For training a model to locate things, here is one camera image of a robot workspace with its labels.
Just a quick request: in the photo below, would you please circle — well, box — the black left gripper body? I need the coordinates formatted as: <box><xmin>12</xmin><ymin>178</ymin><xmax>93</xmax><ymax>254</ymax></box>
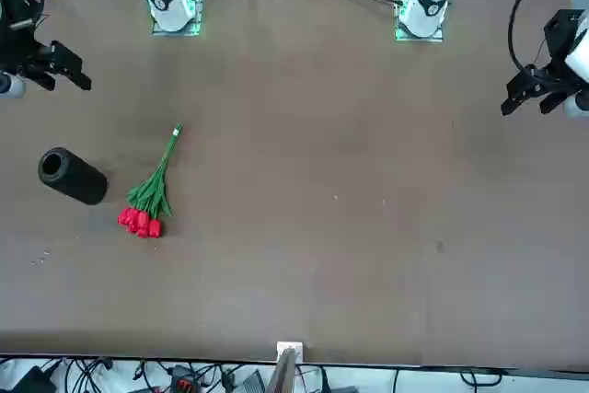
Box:
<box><xmin>524</xmin><ymin>9</ymin><xmax>588</xmax><ymax>91</ymax></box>

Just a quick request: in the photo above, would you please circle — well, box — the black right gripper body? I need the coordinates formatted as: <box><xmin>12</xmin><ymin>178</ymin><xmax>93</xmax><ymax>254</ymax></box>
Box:
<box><xmin>0</xmin><ymin>0</ymin><xmax>52</xmax><ymax>75</ymax></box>

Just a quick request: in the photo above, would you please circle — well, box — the black ribbed vase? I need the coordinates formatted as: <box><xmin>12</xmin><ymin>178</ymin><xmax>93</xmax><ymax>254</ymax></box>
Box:
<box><xmin>36</xmin><ymin>146</ymin><xmax>110</xmax><ymax>206</ymax></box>

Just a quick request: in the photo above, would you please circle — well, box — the orange black electronic device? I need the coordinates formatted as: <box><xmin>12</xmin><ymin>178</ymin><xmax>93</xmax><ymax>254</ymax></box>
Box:
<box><xmin>167</xmin><ymin>364</ymin><xmax>198</xmax><ymax>393</ymax></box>

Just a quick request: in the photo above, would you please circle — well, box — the black power adapter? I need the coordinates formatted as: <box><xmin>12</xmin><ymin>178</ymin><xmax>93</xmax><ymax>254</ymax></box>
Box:
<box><xmin>8</xmin><ymin>364</ymin><xmax>55</xmax><ymax>393</ymax></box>

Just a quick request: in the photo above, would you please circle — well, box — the red tulip bouquet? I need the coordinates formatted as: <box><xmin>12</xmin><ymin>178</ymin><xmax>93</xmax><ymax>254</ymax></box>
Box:
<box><xmin>117</xmin><ymin>121</ymin><xmax>184</xmax><ymax>240</ymax></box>

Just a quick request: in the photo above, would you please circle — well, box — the aluminium profile post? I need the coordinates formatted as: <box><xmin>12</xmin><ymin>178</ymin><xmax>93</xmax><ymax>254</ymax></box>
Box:
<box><xmin>269</xmin><ymin>341</ymin><xmax>306</xmax><ymax>393</ymax></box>

